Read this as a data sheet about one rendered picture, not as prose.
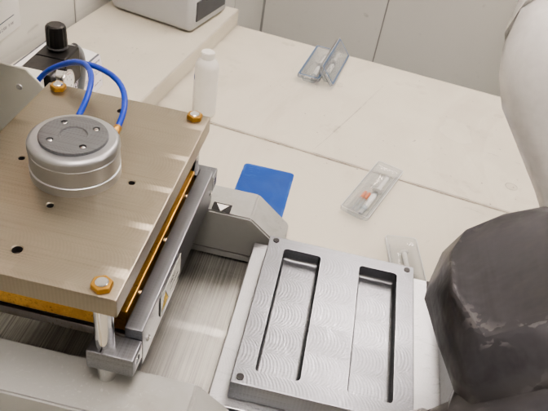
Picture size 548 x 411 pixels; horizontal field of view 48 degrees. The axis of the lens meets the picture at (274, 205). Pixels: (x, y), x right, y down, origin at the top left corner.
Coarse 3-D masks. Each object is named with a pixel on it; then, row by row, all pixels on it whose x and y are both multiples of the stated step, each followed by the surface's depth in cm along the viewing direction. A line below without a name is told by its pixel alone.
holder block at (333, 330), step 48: (288, 240) 70; (288, 288) 66; (336, 288) 65; (384, 288) 68; (288, 336) 61; (336, 336) 60; (384, 336) 63; (240, 384) 55; (288, 384) 55; (336, 384) 56; (384, 384) 58
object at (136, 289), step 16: (192, 176) 66; (176, 208) 62; (160, 240) 58; (144, 272) 54; (0, 304) 53; (16, 304) 53; (32, 304) 52; (48, 304) 52; (128, 304) 51; (48, 320) 53; (64, 320) 53; (80, 320) 53
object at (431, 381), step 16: (256, 256) 71; (256, 272) 69; (416, 288) 70; (240, 304) 65; (416, 304) 68; (240, 320) 63; (416, 320) 66; (240, 336) 62; (416, 336) 65; (432, 336) 65; (224, 352) 60; (416, 352) 63; (432, 352) 63; (224, 368) 58; (416, 368) 62; (432, 368) 62; (224, 384) 57; (416, 384) 60; (432, 384) 60; (448, 384) 58; (224, 400) 56; (240, 400) 56; (416, 400) 59; (432, 400) 59; (448, 400) 56
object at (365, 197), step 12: (384, 168) 123; (396, 168) 124; (372, 180) 119; (384, 180) 120; (360, 192) 116; (372, 192) 116; (384, 192) 117; (348, 204) 113; (360, 204) 113; (372, 204) 114
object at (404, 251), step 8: (392, 240) 107; (400, 240) 107; (408, 240) 107; (392, 248) 105; (400, 248) 105; (408, 248) 106; (416, 248) 106; (392, 256) 103; (400, 256) 104; (408, 256) 104; (416, 256) 104; (400, 264) 102; (408, 264) 102; (416, 264) 103; (416, 272) 101; (424, 280) 100
